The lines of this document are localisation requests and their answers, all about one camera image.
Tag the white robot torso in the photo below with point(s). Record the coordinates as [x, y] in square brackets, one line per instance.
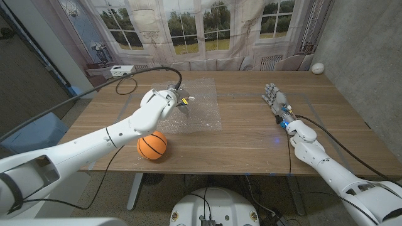
[216, 204]

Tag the grey metal table leg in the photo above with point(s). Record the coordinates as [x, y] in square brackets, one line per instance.
[135, 191]
[296, 197]

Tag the clear bubble wrap sheet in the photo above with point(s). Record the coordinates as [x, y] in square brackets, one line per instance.
[204, 106]

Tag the white power strip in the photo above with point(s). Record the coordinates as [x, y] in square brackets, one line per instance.
[121, 71]

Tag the orange mini basketball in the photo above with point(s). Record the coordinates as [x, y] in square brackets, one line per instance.
[152, 147]

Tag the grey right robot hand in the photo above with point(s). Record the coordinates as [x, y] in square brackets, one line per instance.
[279, 102]

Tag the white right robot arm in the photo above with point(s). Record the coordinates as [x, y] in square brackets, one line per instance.
[339, 179]

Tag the printed window backdrop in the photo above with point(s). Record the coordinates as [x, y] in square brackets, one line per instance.
[188, 61]

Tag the blue chair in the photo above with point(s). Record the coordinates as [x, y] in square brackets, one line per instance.
[37, 135]

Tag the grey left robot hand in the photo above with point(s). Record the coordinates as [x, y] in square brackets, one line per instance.
[183, 102]

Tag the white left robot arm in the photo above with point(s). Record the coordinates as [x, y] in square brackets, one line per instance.
[94, 147]

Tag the white ball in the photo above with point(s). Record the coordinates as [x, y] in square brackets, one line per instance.
[318, 68]

